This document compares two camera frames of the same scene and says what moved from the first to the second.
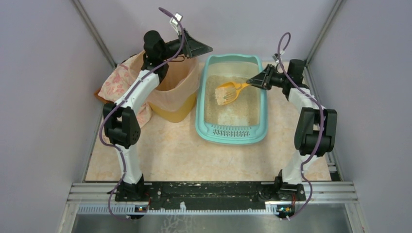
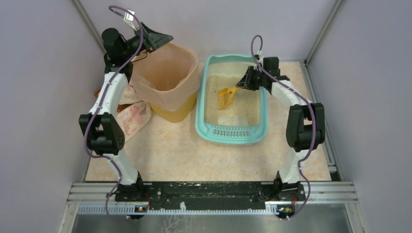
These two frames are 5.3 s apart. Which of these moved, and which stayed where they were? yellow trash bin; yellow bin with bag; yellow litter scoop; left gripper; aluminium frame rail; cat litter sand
Moved: left gripper; yellow litter scoop
Stayed: cat litter sand; yellow bin with bag; aluminium frame rail; yellow trash bin
